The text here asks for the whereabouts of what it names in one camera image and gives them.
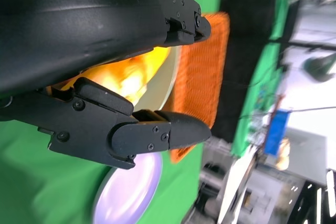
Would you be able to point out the orange wicker basket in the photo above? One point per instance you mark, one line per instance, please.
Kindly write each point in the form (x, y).
(199, 77)

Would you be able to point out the lavender round plate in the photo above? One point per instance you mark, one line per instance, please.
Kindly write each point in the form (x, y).
(126, 197)

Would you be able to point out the pale green round bowl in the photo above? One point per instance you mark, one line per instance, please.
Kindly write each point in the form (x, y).
(162, 85)

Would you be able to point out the green tablecloth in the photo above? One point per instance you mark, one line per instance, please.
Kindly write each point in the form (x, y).
(39, 182)

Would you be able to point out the black backdrop curtain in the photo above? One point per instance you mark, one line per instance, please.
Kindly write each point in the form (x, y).
(244, 51)

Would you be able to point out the plain orange donut bread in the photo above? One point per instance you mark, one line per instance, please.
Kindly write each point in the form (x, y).
(155, 61)

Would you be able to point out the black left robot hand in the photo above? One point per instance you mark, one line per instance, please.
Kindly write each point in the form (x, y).
(65, 24)

